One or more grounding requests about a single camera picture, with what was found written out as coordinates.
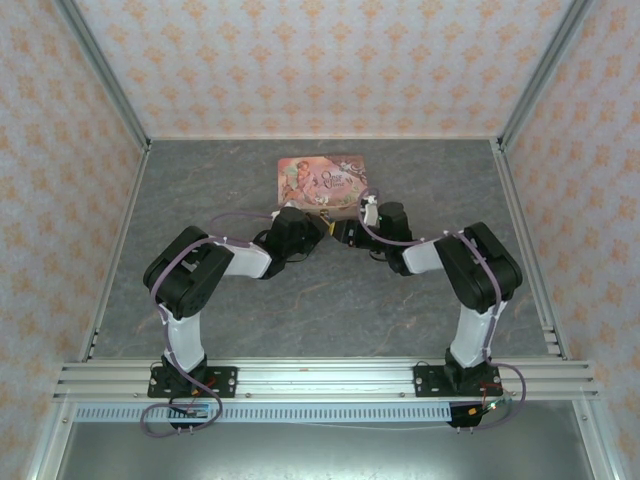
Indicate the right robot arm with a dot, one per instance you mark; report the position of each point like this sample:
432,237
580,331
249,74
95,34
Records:
480,280

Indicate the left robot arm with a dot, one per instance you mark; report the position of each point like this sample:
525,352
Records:
185,280

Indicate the grey metal shelf panel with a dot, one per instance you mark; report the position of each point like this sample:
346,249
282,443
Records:
325,450

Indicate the aluminium side rail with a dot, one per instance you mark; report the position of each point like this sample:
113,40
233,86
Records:
117,250
530,250

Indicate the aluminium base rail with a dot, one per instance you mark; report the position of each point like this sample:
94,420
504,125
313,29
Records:
325,380

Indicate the aluminium frame post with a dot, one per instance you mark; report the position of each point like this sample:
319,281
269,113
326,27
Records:
105,75
545,70

